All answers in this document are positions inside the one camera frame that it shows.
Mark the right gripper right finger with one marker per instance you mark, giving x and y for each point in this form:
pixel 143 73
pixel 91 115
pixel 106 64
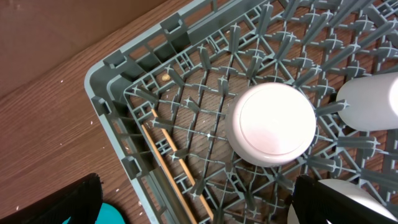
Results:
pixel 326 205

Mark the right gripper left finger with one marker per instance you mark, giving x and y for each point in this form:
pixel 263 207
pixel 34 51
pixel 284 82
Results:
pixel 79 202

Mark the white saucer bowl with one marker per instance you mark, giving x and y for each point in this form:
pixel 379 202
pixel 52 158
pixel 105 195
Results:
pixel 351 193

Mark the wooden chopstick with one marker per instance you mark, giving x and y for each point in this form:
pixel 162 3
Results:
pixel 188 175
pixel 169 176

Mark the white cup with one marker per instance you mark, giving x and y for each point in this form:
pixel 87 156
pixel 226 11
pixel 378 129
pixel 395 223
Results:
pixel 372 102

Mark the teal plastic tray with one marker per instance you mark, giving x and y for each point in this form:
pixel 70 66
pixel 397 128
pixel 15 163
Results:
pixel 109 214

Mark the grey dish rack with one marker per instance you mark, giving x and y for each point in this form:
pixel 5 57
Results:
pixel 183 73

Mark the cardboard backdrop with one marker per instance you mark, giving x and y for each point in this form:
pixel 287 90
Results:
pixel 37 35

